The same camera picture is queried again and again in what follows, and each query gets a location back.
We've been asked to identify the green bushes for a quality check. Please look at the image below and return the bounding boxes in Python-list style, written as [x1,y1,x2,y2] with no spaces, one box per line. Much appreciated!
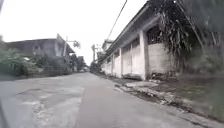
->
[0,48,73,78]

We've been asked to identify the grey concrete road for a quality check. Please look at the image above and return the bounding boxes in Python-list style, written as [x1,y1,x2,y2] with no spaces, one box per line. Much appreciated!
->
[0,72,224,128]

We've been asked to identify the grey house with pitched roof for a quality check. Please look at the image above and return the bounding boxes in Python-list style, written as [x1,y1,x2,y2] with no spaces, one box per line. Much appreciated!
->
[4,33,76,75]

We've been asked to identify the overhead wires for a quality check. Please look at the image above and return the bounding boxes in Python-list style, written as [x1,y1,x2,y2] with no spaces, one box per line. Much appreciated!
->
[105,0,129,42]

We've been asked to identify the long white wall building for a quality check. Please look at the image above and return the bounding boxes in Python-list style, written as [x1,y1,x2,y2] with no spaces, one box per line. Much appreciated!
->
[99,2,178,82]

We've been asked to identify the utility pole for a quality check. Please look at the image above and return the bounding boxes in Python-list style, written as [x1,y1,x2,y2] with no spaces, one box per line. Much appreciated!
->
[90,43,98,64]

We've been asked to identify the hanging green vegetation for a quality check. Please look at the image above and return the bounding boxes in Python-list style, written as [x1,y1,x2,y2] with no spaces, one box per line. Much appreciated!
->
[149,0,224,76]

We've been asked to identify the dirt and rubble verge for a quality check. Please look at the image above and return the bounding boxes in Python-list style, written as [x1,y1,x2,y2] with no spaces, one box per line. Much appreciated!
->
[94,71,224,124]

